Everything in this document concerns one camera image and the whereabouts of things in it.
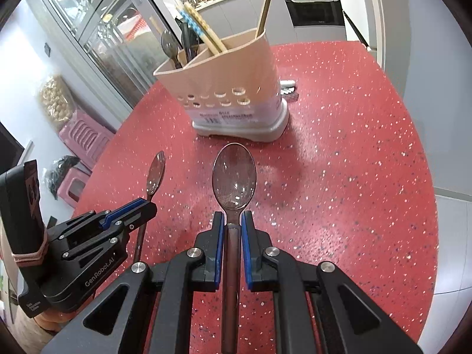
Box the large brown-handled clear spoon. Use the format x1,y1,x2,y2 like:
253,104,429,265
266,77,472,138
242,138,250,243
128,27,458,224
211,142,258,354

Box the plain wooden chopstick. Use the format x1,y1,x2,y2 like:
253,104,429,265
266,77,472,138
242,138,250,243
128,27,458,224
255,0,279,39

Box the black built-in oven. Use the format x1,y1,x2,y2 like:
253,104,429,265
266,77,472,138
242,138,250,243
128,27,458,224
279,0,347,28

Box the cream patterned chopstick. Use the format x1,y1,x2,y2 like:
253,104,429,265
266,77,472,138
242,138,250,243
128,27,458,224
183,2,228,52

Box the dark spoons in holder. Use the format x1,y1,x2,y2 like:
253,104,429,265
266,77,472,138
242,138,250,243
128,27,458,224
179,18,201,63

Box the white refrigerator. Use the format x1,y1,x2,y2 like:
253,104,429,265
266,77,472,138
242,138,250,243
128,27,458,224
334,0,386,67

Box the small dark spoon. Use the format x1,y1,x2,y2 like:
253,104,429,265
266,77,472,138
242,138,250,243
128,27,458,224
131,150,166,266

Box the beige utensil holder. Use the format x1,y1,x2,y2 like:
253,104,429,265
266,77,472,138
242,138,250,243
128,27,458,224
153,31,290,144

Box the small pink plastic stool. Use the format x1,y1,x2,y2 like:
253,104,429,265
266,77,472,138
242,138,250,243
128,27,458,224
55,168,93,209

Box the dark screen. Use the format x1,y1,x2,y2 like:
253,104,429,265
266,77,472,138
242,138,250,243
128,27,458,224
0,122,24,170

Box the glass door cabinet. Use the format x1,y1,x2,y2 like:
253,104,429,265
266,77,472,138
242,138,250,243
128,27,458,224
35,0,185,100

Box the clear bag of nuts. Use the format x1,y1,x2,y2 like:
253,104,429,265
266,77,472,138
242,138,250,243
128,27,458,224
39,76,74,131

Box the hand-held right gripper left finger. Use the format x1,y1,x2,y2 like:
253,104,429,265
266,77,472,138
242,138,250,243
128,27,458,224
39,211,225,354

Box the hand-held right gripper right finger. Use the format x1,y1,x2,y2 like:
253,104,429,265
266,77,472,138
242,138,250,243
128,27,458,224
240,210,425,354

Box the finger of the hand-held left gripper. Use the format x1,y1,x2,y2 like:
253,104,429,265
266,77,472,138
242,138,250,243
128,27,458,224
63,223,130,260
48,198,157,244

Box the blue patterned chopstick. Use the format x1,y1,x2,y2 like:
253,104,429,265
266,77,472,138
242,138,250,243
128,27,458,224
175,5,218,54

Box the black plastic bag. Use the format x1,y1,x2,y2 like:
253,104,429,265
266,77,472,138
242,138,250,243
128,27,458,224
46,155,80,200

